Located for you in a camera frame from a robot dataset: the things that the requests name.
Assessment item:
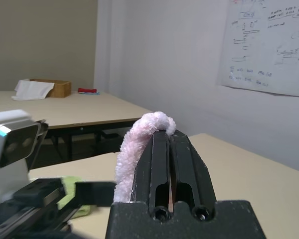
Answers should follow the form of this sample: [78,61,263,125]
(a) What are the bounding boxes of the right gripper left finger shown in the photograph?
[132,130,172,220]

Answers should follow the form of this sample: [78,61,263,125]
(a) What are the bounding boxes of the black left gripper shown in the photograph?
[0,178,118,239]

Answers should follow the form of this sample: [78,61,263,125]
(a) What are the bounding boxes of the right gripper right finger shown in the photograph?
[169,132,218,221]

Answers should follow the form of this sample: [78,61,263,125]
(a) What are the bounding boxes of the pink terry towel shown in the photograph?
[113,111,177,203]

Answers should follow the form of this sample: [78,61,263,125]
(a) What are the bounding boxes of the green folded towel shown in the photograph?
[55,175,92,220]

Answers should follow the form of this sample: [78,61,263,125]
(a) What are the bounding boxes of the beige background table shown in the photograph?
[0,90,155,162]

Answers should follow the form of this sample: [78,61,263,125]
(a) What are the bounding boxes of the brown wicker basket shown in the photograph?
[29,78,72,99]

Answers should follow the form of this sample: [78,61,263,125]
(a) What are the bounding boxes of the white cloth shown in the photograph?
[11,79,56,101]

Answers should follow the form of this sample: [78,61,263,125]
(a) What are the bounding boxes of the white scribbled whiteboard sheet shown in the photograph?
[217,0,299,99]

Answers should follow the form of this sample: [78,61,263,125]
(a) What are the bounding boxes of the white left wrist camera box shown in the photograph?
[0,109,49,200]

